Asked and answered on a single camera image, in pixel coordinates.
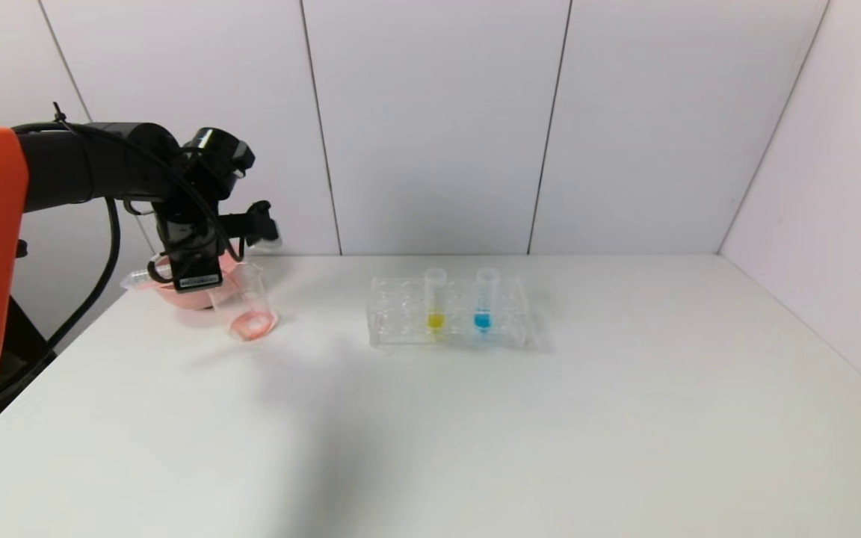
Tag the clear glass beaker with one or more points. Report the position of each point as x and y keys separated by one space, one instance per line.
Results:
x=251 y=323

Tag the test tube with yellow pigment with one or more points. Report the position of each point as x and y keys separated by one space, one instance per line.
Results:
x=436 y=320

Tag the test tube with blue pigment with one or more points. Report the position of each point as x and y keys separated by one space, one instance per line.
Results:
x=482 y=321

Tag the test tube with red pigment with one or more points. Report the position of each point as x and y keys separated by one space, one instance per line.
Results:
x=139 y=279

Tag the clear acrylic test tube rack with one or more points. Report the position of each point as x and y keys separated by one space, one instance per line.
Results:
x=400 y=329

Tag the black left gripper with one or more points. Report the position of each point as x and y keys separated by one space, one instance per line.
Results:
x=199 y=277

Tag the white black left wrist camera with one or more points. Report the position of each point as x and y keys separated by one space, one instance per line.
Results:
x=262 y=224

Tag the pink plastic bowl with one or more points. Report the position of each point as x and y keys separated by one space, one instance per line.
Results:
x=191 y=300

